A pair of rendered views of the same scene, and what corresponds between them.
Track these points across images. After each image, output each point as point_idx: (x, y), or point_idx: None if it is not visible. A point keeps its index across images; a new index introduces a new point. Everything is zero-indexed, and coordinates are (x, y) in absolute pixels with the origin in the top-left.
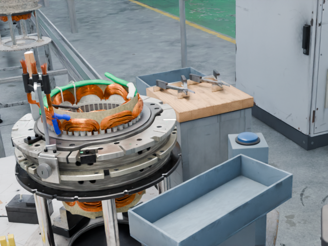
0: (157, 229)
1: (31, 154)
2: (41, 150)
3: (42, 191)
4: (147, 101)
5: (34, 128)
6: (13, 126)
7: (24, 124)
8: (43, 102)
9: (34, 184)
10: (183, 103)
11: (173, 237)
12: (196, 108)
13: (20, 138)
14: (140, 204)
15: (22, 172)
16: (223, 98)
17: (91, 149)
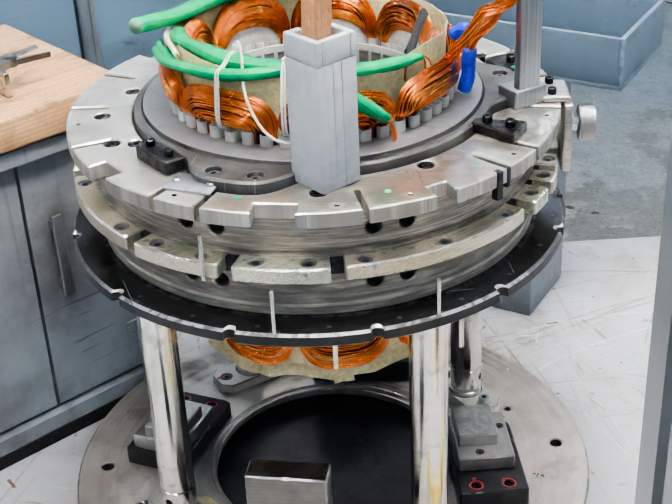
0: (650, 13)
1: (558, 126)
2: (539, 109)
3: (555, 215)
4: (141, 70)
5: (432, 144)
6: (421, 198)
7: (396, 186)
8: (400, 60)
9: (535, 237)
10: (50, 85)
11: (659, 2)
12: (91, 65)
13: (497, 156)
14: (597, 34)
15: (488, 278)
16: (12, 49)
17: (491, 61)
